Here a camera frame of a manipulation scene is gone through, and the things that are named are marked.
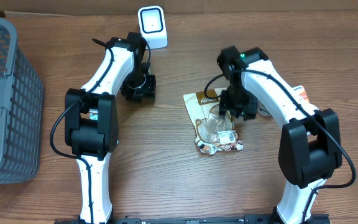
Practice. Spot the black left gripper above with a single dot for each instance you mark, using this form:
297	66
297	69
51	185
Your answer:
138	92

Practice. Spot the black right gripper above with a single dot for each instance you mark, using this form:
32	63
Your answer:
250	112

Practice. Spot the green lid jar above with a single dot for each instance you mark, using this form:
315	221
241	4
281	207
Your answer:
261	109

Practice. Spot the brown cookie bag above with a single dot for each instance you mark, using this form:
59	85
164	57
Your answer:
214	132

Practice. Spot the orange tissue pack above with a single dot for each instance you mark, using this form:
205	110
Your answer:
301	94

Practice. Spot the teal snack bar wrapper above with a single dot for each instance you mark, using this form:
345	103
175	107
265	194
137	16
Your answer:
93	114

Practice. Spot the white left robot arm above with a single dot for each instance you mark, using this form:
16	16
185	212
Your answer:
91	122

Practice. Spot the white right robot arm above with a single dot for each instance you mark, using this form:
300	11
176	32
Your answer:
310	143

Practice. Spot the white barcode scanner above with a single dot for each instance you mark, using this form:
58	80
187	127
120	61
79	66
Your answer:
152	26

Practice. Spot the dark grey plastic basket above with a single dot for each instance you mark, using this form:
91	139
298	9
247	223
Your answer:
21	110

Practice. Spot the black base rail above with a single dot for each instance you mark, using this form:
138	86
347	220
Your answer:
194	221

